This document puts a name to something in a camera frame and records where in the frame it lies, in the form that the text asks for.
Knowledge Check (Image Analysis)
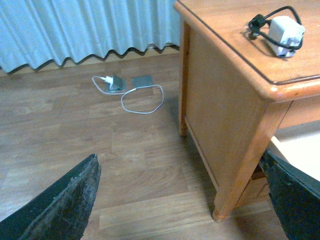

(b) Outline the white floor cable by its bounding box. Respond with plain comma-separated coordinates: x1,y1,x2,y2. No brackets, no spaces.
91,75,165,115

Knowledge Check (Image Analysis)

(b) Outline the open metal floor socket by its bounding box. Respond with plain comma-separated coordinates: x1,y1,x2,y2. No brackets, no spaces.
105,74,126,94

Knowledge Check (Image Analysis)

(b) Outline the white plug adapter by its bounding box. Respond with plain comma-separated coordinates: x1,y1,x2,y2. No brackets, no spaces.
100,76,114,85

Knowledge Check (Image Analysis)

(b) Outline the black charger cable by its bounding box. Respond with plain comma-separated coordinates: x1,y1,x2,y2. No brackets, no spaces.
247,5,305,51

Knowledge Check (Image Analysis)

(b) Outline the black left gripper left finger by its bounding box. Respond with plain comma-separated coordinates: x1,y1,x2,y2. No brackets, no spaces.
0,154,102,240

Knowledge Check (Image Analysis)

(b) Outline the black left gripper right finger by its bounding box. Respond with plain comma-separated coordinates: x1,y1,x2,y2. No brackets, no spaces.
259,151,320,240

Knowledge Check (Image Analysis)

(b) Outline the wooden dresser cabinet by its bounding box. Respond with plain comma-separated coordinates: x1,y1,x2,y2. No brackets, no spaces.
174,0,320,222

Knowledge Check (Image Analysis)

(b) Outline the pale grey curtain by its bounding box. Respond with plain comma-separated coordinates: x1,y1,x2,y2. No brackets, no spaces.
0,0,180,73

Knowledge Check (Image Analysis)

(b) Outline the closed metal floor plate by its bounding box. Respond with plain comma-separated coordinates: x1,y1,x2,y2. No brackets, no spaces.
132,75,153,89

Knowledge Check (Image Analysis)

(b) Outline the white charger adapter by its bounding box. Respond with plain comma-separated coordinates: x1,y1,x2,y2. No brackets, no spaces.
267,16,305,58

